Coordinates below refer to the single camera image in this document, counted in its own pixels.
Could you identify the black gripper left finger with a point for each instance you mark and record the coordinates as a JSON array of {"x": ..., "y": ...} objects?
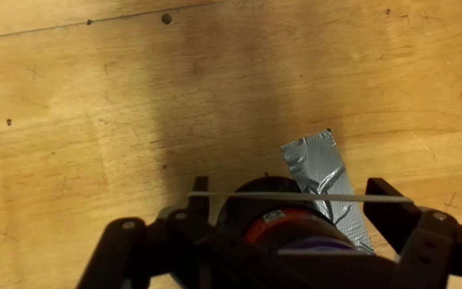
[{"x": 135, "y": 250}]

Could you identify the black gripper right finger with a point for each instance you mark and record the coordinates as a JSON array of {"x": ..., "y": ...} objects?
[{"x": 428, "y": 241}]

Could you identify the white rubber band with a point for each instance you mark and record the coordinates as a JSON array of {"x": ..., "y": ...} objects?
[{"x": 300, "y": 197}]

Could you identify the grey duct tape strip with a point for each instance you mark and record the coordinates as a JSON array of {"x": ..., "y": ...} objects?
[{"x": 316, "y": 160}]

